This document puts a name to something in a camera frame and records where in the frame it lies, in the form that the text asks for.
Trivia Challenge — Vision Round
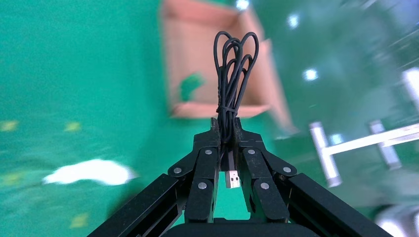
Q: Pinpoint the white standing desk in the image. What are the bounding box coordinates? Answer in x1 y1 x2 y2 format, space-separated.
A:
308 66 419 189

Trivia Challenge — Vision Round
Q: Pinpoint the small green scrap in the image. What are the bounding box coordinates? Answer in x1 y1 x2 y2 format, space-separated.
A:
178 73 206 101

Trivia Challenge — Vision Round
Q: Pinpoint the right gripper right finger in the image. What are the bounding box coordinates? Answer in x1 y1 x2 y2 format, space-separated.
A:
233 118 393 237

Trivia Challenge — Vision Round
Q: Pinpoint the green table cloth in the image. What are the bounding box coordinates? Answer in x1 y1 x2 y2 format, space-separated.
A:
0 0 328 237

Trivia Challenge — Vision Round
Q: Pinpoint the open brown cardboard box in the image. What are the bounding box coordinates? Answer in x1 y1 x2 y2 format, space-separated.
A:
160 0 299 135

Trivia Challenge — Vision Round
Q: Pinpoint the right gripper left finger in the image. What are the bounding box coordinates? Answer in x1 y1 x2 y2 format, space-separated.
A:
86 118 220 237

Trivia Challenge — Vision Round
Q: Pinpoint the thin black USB cable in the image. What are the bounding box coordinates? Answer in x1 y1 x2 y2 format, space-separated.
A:
213 31 260 190

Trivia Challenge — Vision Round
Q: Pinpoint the white worn patch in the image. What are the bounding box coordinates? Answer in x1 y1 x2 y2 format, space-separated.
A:
42 158 137 187

